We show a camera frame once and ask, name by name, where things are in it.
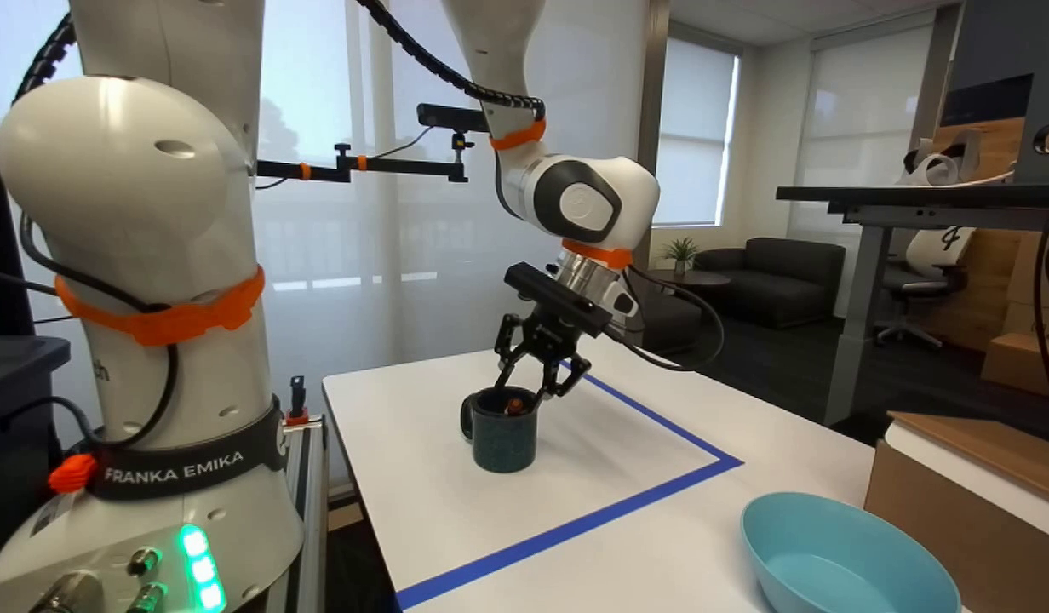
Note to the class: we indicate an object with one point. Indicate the dark sofa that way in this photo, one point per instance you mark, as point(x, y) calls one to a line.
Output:
point(780, 277)

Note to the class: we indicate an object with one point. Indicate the wooden cabinet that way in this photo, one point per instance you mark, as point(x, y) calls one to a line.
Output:
point(1024, 317)

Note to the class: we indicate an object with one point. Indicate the white marker with orange cap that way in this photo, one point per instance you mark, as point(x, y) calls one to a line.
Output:
point(512, 399)

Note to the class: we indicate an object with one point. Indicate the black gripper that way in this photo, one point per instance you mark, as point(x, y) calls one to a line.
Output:
point(547, 334)

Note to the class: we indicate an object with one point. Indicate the white office chair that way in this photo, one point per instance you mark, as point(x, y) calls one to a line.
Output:
point(927, 257)

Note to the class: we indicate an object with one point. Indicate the small potted plant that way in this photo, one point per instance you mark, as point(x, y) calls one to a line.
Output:
point(681, 253)

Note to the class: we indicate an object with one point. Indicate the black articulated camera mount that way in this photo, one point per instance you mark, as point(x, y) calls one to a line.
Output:
point(390, 168)

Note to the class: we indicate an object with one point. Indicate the dark standing desk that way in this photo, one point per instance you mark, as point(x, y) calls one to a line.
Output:
point(867, 275)

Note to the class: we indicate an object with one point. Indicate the dark teal mug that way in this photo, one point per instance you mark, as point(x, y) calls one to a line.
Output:
point(503, 445)

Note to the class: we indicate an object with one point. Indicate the aluminium robot mounting base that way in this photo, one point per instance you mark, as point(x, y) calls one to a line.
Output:
point(309, 512)

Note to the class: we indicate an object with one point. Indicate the light blue bowl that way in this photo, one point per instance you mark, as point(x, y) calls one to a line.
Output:
point(842, 563)

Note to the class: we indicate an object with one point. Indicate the dark grey mounted panel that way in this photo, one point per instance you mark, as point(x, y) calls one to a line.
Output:
point(1002, 68)

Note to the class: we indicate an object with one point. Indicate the brown cardboard box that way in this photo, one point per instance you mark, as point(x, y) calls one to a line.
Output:
point(967, 533)

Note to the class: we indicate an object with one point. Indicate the black external camera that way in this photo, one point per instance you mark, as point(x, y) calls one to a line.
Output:
point(452, 117)

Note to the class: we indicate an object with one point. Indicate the black orange bar clamp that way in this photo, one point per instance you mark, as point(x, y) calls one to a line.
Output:
point(296, 399)

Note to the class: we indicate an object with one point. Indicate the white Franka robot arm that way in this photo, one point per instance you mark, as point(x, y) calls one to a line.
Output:
point(127, 225)

